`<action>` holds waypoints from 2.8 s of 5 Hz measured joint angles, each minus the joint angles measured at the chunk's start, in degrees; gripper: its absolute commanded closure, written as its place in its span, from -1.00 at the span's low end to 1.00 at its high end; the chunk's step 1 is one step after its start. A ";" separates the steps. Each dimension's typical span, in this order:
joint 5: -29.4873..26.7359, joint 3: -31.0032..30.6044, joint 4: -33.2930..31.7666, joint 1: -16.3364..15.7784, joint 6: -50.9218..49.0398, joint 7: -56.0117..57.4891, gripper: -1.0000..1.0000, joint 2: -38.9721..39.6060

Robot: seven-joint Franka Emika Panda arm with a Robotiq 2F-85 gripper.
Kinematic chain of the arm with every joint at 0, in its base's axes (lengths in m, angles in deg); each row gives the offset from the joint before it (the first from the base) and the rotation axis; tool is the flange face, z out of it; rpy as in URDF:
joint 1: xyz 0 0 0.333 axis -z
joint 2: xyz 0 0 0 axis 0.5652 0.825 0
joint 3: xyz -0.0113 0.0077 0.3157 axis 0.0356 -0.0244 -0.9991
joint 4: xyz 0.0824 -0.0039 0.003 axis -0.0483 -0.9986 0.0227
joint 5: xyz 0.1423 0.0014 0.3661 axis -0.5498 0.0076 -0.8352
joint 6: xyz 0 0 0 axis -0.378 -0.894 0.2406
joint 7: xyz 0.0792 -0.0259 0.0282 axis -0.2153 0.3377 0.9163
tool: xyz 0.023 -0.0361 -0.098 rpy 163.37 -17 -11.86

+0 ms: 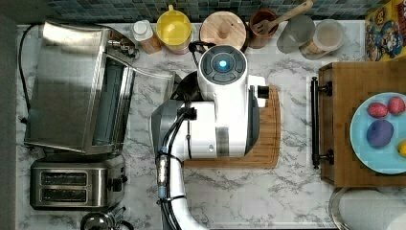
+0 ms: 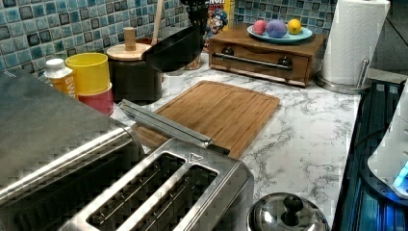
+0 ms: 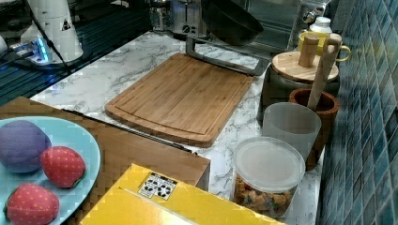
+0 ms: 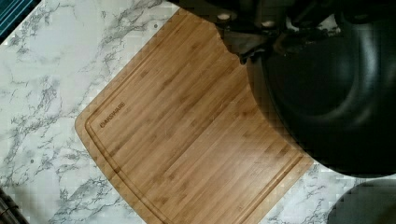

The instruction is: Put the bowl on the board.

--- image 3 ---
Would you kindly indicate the lower red plush strawberry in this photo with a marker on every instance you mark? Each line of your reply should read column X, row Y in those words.
column 31, row 204

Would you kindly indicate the upper red plush strawberry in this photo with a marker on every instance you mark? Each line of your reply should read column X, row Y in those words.
column 63, row 166

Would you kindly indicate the canister with wooden lid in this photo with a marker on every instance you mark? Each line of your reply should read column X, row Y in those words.
column 292, row 70

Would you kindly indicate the brown wooden mortar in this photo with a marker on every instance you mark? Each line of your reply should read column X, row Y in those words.
column 326, row 109

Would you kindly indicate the yellow cardboard box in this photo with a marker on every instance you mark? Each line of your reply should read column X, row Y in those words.
column 143, row 197

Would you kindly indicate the light blue plate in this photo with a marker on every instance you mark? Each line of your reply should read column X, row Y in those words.
column 64, row 133

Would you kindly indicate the yellow mug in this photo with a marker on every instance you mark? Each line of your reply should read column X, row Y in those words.
column 343, row 55

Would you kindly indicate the wooden pestle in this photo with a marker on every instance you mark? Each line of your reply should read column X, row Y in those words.
column 331, row 48

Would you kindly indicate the white bottle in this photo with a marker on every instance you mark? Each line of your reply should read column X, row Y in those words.
column 321, row 25

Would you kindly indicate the silver toaster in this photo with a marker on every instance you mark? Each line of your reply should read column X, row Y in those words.
column 187, row 18

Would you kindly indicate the red plush strawberry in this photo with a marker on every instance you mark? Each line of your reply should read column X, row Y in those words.
column 63, row 166
column 31, row 204

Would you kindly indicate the purple plush fruit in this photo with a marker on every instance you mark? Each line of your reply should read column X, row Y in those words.
column 21, row 145

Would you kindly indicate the clear lidded snack container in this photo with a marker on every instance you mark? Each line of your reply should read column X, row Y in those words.
column 267, row 172

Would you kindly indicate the bamboo cutting board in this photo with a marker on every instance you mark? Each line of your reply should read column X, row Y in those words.
column 183, row 100

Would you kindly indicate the stainless toaster oven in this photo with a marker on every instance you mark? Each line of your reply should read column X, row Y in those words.
column 282, row 21

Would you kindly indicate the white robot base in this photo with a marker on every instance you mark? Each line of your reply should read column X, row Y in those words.
column 52, row 33

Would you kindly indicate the frosted plastic cup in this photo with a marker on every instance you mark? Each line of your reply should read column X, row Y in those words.
column 292, row 123

